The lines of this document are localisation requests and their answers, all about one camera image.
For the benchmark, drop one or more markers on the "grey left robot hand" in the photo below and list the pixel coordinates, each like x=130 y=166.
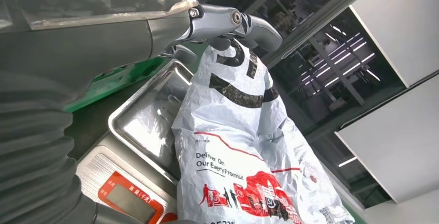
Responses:
x=85 y=37

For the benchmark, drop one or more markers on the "white courier parcel black logo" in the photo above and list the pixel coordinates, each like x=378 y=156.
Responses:
x=240 y=140

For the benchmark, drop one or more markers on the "white electronic scale steel pan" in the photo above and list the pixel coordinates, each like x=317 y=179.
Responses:
x=144 y=130

